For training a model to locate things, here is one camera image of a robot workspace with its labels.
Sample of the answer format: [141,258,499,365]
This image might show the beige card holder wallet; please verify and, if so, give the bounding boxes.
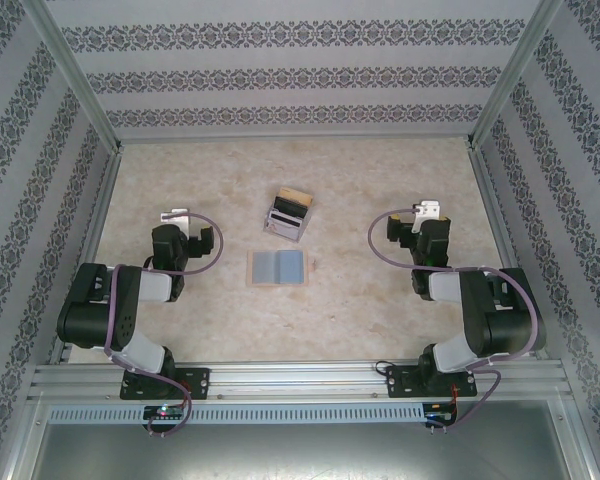
[246,248,318,288]

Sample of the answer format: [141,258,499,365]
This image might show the dark green VIP card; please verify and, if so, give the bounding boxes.
[273,197,307,214]

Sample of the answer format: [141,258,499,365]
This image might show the clear acrylic card box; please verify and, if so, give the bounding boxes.
[261,186,316,245]

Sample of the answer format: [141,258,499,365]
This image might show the plain gold card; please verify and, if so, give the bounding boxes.
[278,187,315,207]

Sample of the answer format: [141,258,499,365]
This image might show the grey metal sheet panel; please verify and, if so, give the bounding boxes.
[29,423,594,480]

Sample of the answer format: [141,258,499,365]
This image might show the aluminium side rail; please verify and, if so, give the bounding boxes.
[467,144,549,362]
[47,147,126,365]

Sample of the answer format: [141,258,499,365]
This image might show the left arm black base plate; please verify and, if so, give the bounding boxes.
[119,367,212,401]

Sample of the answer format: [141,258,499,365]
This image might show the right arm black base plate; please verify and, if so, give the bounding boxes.
[385,364,479,400]

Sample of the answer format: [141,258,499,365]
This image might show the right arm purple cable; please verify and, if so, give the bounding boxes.
[368,210,540,432]

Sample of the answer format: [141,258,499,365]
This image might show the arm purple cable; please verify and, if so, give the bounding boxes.
[368,210,540,432]
[102,212,225,437]

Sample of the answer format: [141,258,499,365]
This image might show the aluminium frame post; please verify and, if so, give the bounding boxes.
[467,0,576,150]
[22,0,124,151]

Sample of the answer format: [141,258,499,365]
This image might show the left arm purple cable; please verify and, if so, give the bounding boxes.
[102,212,225,437]

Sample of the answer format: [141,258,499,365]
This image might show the aluminium mounting rail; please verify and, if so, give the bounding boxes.
[27,362,574,401]

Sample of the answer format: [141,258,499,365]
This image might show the slotted grey cable duct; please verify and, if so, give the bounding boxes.
[47,403,426,425]

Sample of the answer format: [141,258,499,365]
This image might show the aluminium frame leg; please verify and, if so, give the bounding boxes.
[0,394,49,480]
[549,394,600,480]

